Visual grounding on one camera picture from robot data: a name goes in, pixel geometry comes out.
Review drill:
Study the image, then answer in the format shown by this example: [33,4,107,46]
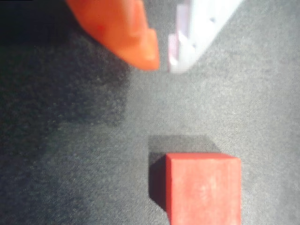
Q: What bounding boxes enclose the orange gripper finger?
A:
[64,0,161,71]

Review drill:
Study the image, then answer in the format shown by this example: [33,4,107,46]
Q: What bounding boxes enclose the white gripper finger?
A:
[167,0,246,75]

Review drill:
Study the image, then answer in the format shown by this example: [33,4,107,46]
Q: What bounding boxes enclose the red cube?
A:
[149,152,242,225]

